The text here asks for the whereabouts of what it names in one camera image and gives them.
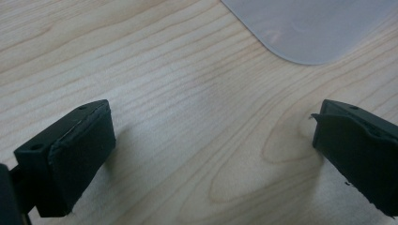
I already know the translucent white plastic mat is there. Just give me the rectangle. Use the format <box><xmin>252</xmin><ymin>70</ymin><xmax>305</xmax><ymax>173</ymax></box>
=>
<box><xmin>220</xmin><ymin>0</ymin><xmax>398</xmax><ymax>66</ymax></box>

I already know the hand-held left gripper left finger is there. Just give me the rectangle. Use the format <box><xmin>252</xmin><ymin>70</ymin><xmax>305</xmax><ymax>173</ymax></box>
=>
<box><xmin>13</xmin><ymin>98</ymin><xmax>117</xmax><ymax>218</ymax></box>

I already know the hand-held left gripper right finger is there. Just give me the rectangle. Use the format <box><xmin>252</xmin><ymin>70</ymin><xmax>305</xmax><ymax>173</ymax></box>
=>
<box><xmin>309</xmin><ymin>98</ymin><xmax>398</xmax><ymax>218</ymax></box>

